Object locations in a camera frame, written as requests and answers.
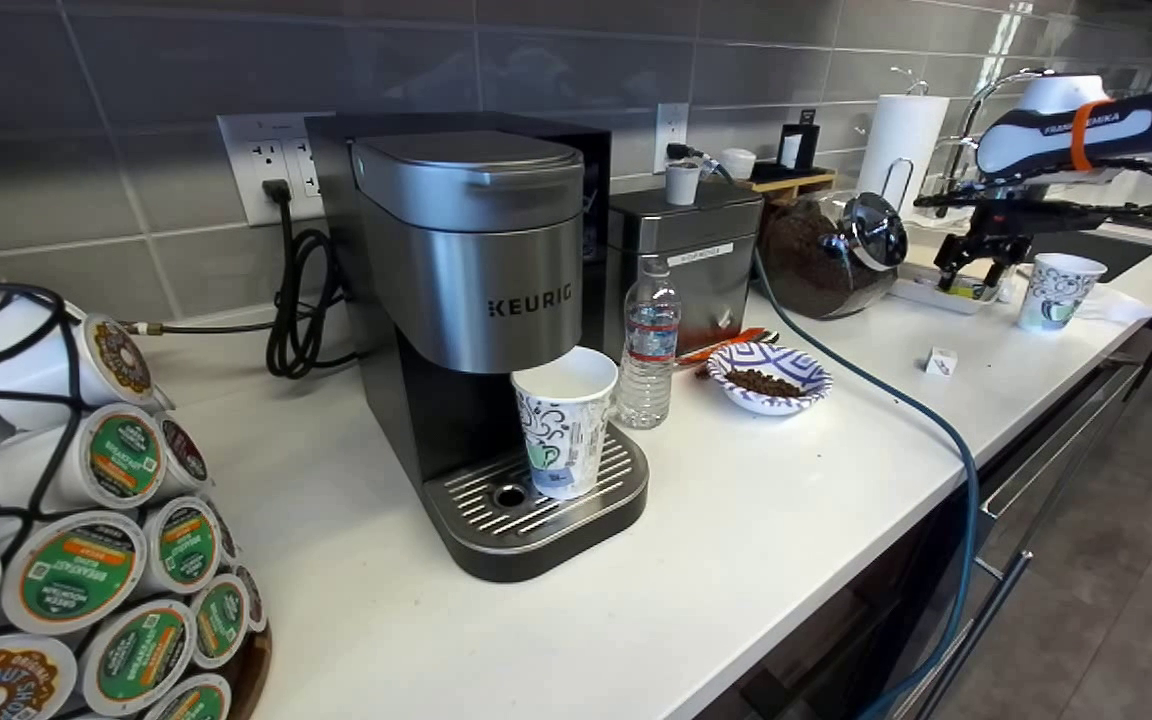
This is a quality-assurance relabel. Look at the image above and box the blue cable on counter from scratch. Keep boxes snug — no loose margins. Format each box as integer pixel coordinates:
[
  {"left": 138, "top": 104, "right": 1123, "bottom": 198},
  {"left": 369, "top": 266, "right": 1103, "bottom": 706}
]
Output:
[{"left": 700, "top": 154, "right": 982, "bottom": 720}]

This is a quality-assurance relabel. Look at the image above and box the white paper towel roll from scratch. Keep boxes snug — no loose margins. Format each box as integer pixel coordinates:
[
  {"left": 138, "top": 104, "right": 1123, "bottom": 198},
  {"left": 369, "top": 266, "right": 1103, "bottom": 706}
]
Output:
[{"left": 854, "top": 93, "right": 947, "bottom": 206}]

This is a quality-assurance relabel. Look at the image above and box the patterned paper cup near sink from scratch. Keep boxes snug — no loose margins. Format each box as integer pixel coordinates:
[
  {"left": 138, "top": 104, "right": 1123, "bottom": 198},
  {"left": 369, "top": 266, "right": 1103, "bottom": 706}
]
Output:
[{"left": 1014, "top": 253, "right": 1103, "bottom": 332}]

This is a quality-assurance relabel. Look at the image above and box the clear plastic water bottle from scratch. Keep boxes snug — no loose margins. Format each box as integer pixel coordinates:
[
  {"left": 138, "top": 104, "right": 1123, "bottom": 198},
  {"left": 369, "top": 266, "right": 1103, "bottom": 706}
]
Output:
[{"left": 614, "top": 216, "right": 679, "bottom": 433}]

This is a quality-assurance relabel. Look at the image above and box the silver Keurig coffee maker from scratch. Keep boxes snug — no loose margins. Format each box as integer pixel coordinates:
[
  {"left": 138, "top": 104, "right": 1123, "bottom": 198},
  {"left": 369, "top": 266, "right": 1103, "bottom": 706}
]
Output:
[{"left": 332, "top": 129, "right": 647, "bottom": 578}]

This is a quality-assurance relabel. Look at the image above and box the orange red tool on counter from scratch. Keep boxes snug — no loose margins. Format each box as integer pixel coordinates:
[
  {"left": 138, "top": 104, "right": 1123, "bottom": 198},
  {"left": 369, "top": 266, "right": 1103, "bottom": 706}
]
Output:
[{"left": 679, "top": 326, "right": 776, "bottom": 367}]

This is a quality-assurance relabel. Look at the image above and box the blue patterned bowl with grounds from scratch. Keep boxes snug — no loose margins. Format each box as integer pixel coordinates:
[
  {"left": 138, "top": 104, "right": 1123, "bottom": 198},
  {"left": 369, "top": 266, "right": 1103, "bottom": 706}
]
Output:
[{"left": 708, "top": 344, "right": 829, "bottom": 420}]

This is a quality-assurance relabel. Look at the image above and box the glass coffee bean jar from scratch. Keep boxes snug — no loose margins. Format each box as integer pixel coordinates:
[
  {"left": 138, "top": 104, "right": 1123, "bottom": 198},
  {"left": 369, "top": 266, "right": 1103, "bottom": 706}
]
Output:
[{"left": 755, "top": 191, "right": 907, "bottom": 320}]

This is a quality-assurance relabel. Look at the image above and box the robot arm white and blue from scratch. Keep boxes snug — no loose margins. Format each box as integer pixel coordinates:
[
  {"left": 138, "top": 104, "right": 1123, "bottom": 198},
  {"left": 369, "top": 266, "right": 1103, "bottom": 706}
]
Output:
[{"left": 921, "top": 77, "right": 1152, "bottom": 289}]

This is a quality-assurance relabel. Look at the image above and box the steel coffee grinder box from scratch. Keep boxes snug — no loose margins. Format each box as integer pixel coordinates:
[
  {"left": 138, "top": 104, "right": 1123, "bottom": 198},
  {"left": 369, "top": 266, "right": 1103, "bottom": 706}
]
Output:
[{"left": 604, "top": 185, "right": 762, "bottom": 353}]

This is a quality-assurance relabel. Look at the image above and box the black power cord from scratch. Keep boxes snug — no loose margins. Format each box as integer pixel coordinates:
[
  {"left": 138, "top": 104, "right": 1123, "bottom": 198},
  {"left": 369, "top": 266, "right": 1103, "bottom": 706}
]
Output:
[{"left": 131, "top": 174, "right": 362, "bottom": 378}]

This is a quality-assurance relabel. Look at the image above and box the patterned paper cup on Keurig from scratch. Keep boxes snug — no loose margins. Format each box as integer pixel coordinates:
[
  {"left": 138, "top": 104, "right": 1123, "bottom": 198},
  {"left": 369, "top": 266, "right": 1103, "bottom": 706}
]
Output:
[{"left": 512, "top": 347, "right": 619, "bottom": 501}]

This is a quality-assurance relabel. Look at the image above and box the white wall outlet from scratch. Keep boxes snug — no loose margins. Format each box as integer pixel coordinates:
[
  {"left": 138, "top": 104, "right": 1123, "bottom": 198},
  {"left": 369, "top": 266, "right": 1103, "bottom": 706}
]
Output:
[{"left": 217, "top": 112, "right": 325, "bottom": 225}]

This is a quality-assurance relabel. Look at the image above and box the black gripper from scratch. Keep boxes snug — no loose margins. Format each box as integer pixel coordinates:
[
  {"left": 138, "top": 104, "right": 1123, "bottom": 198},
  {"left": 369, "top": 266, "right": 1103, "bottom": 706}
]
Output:
[{"left": 921, "top": 191, "right": 1095, "bottom": 296}]

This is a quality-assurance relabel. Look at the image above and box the K-cup pod carousel rack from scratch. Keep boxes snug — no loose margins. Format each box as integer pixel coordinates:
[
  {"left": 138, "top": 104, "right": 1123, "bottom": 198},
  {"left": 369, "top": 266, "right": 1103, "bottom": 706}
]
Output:
[{"left": 0, "top": 275, "right": 271, "bottom": 720}]

